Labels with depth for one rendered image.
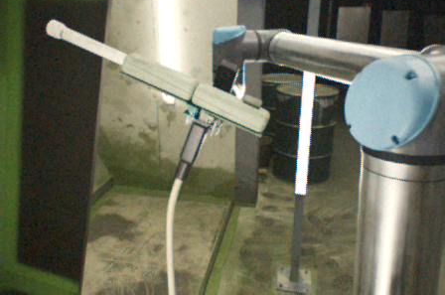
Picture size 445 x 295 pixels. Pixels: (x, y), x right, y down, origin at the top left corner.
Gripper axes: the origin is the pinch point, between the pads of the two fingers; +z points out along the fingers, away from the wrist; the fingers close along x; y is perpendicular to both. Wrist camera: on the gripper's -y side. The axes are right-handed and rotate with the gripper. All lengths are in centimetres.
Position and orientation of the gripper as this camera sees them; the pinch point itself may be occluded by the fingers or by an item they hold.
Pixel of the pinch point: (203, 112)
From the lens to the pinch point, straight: 70.6
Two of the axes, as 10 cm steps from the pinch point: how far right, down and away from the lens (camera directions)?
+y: -3.6, 8.7, 3.5
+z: -2.1, 2.9, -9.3
